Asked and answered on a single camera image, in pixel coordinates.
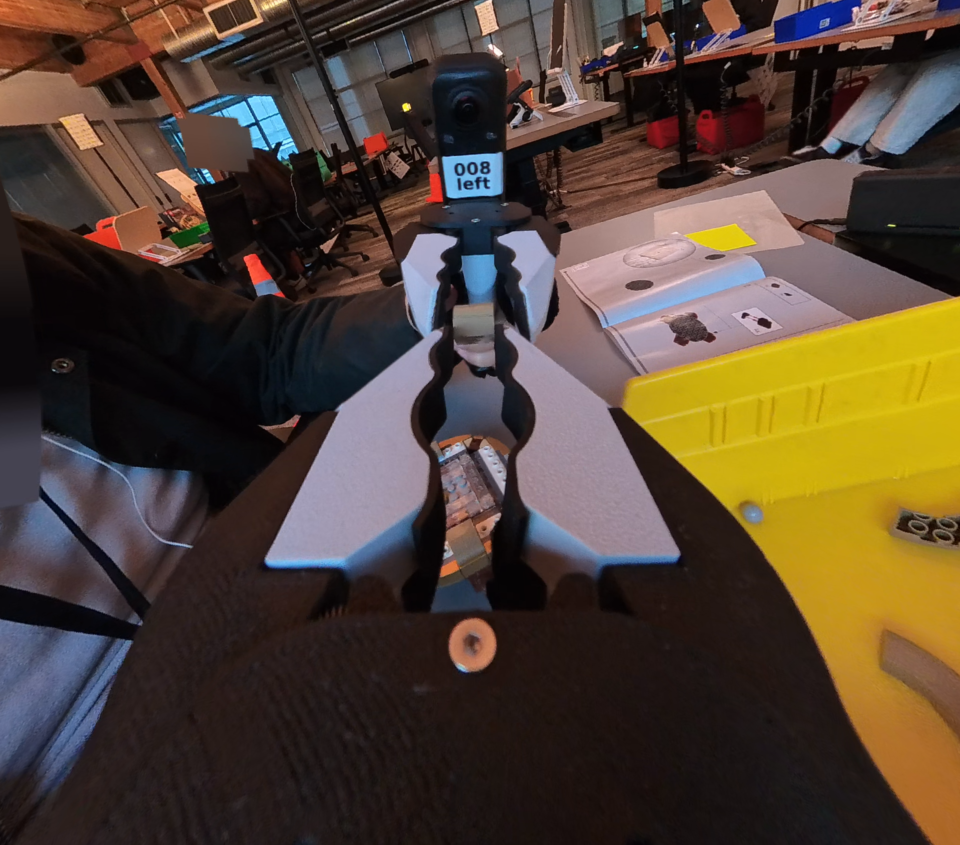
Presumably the black drawstring cord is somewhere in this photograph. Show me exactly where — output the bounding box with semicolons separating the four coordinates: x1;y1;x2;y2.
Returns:
37;485;151;620
0;586;141;641

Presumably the grey background table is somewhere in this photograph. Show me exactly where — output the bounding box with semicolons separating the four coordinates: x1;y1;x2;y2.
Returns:
502;98;622;145

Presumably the small tan brick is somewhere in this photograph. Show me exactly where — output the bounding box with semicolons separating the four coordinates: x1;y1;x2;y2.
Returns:
452;303;498;345

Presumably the white frame stand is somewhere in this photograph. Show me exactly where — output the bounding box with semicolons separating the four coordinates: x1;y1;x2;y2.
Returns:
541;65;588;111

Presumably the round toy brick model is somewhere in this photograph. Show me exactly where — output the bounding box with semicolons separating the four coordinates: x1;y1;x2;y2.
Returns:
433;434;519;591

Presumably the wall calendar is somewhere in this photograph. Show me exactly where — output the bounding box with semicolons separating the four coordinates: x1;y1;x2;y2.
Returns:
58;113;105;150

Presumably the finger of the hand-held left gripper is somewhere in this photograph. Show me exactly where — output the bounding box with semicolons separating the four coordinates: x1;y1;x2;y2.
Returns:
401;231;459;338
497;230;560;341

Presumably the yellow plastic bin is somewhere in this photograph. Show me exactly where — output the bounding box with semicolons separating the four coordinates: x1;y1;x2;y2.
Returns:
622;296;960;845

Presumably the white ceiling vent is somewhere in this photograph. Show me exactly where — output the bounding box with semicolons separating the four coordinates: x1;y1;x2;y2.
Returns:
204;0;264;40

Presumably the person's left forearm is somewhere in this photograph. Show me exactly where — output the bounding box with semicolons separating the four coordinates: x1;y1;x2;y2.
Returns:
15;215;425;509

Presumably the black electronic box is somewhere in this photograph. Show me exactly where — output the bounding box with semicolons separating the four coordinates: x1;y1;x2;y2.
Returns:
846;166;960;242

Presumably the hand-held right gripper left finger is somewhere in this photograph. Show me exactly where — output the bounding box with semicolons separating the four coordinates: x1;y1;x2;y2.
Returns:
263;326;455;612

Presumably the instruction booklet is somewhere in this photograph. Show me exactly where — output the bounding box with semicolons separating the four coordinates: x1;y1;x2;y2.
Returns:
561;237;856;375

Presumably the yellow sticky note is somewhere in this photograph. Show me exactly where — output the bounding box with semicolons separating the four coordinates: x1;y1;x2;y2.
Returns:
684;224;759;254

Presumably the person's left hand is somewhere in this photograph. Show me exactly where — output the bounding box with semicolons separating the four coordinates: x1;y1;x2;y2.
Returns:
453;338;502;380

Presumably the black office chair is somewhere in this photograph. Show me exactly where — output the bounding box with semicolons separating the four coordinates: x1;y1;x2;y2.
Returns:
196;179;260;284
288;147;380;295

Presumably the grey desk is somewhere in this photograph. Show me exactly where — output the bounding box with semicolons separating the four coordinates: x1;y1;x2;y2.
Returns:
431;158;960;614

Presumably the white black gripper device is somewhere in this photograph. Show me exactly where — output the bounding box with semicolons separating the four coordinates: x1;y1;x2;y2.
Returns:
506;81;543;128

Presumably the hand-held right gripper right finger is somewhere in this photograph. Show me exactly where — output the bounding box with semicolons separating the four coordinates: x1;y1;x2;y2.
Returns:
487;322;683;612

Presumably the black display screen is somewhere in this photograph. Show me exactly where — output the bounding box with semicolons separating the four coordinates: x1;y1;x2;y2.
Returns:
375;63;438;137

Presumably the white paper sheet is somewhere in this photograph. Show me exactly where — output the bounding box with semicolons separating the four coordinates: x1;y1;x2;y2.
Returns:
652;190;805;254

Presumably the long wooden table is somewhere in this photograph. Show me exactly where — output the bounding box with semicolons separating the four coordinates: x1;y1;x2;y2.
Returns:
626;12;960;81

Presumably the person's grey hoodie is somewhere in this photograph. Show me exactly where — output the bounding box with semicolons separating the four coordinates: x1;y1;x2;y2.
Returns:
0;432;211;809

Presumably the thin white wire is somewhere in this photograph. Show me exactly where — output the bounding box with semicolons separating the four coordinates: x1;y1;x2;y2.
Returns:
45;436;193;550

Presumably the black perforated chair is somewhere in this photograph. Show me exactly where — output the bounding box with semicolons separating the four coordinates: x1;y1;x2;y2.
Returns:
41;346;264;509

